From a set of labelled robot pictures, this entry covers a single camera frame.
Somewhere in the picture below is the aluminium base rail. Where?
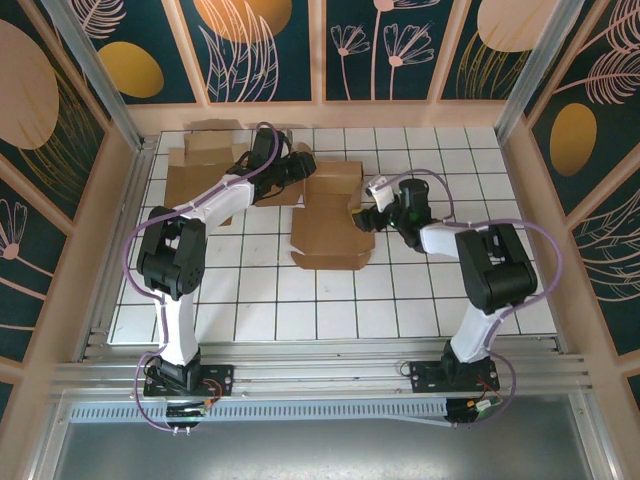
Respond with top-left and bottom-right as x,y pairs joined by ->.
47,335 -> 596,401

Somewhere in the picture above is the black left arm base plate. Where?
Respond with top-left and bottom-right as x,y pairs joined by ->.
143,363 -> 236,399

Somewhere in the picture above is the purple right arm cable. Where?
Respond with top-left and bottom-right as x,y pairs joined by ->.
372,168 -> 565,431

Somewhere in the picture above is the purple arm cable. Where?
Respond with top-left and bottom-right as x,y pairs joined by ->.
372,168 -> 565,431
122,122 -> 281,434

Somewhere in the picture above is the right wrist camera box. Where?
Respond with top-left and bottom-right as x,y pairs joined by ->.
365,174 -> 397,211

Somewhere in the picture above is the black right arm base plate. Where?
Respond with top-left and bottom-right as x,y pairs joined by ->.
408,360 -> 501,396

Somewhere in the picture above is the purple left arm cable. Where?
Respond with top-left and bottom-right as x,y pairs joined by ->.
122,122 -> 281,434

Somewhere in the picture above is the brown cardboard box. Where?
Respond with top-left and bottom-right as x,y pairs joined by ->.
289,160 -> 377,271
166,130 -> 316,229

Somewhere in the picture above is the aluminium frame post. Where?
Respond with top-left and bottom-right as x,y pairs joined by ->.
39,0 -> 147,151
493,0 -> 574,144

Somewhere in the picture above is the grey metal sheet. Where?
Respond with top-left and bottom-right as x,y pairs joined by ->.
27,392 -> 619,480

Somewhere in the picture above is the grey slotted cable duct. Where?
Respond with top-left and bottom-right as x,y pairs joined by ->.
67,397 -> 451,426

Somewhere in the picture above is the aluminium side rail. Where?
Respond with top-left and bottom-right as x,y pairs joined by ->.
74,137 -> 161,362

